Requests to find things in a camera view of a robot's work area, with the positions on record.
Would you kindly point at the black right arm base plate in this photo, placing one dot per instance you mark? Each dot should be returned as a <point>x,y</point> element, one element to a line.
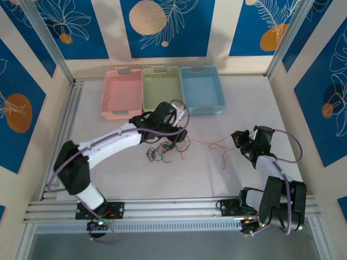
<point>229,207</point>

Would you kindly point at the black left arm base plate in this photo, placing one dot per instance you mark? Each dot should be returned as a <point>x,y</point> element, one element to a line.
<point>116,210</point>

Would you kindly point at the aluminium corner post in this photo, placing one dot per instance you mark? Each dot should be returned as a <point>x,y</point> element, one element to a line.
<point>46,32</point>
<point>287,35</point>

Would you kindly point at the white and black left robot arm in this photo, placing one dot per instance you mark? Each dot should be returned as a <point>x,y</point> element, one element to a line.
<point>116,147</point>

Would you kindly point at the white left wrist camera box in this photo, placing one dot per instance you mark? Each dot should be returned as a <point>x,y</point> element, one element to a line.
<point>180,113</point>

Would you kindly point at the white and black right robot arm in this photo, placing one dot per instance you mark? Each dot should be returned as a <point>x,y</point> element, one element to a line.
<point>276,205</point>

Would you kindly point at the green plastic basket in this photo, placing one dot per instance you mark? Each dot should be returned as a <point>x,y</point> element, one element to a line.
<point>160,86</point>

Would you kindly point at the pink plastic basket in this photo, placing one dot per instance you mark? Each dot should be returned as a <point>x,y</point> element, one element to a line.
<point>122,92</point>

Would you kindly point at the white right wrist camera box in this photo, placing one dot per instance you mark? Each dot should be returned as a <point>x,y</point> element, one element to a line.
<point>253,135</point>

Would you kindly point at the blue plastic basket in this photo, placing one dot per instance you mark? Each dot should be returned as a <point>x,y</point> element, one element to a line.
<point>202,89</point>

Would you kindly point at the aluminium mounting rails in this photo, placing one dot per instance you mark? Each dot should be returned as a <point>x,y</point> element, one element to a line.
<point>176,207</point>

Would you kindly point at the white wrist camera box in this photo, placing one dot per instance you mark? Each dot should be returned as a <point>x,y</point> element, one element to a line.
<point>180,113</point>
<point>253,135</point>

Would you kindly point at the aluminium frame bar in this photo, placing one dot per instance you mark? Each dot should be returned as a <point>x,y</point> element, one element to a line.
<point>24,243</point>
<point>318,243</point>

